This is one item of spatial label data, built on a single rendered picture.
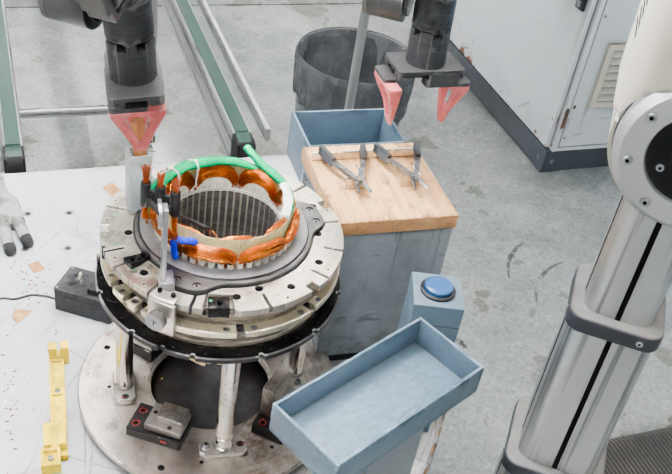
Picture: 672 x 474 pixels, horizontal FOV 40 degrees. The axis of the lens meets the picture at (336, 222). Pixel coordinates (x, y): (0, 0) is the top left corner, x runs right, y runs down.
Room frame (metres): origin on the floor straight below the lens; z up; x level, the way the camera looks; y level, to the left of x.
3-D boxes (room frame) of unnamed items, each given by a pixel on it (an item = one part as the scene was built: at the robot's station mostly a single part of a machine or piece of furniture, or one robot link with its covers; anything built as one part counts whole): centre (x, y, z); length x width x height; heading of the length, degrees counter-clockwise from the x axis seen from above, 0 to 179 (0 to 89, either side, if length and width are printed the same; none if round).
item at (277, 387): (0.93, 0.03, 0.85); 0.06 x 0.04 x 0.05; 163
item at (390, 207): (1.19, -0.05, 1.05); 0.20 x 0.19 x 0.02; 23
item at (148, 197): (0.86, 0.20, 1.21); 0.04 x 0.04 x 0.03; 27
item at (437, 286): (0.99, -0.15, 1.04); 0.04 x 0.04 x 0.01
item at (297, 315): (0.85, 0.05, 1.05); 0.09 x 0.04 x 0.01; 117
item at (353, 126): (1.33, 0.01, 0.92); 0.17 x 0.11 x 0.28; 113
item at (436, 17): (1.23, -0.08, 1.34); 0.07 x 0.06 x 0.07; 77
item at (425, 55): (1.23, -0.09, 1.27); 0.10 x 0.07 x 0.07; 113
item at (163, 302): (0.81, 0.18, 1.07); 0.04 x 0.02 x 0.05; 75
